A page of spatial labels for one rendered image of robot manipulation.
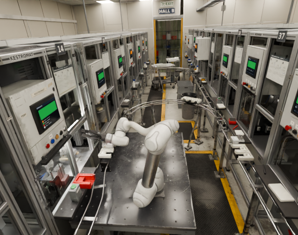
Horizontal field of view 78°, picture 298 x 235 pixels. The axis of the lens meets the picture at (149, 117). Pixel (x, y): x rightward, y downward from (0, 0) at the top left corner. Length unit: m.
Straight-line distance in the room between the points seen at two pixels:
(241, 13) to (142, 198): 9.53
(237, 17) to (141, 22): 4.35
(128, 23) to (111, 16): 0.87
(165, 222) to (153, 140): 0.79
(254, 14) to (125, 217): 9.86
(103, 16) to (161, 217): 9.42
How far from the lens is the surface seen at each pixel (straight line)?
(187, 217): 1.79
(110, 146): 2.22
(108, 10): 10.16
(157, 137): 1.20
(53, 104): 1.48
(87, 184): 1.73
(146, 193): 1.60
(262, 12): 10.62
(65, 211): 1.68
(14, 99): 1.25
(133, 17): 9.88
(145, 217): 1.78
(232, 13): 10.18
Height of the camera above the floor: 2.11
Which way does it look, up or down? 25 degrees down
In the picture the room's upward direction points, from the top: 3 degrees counter-clockwise
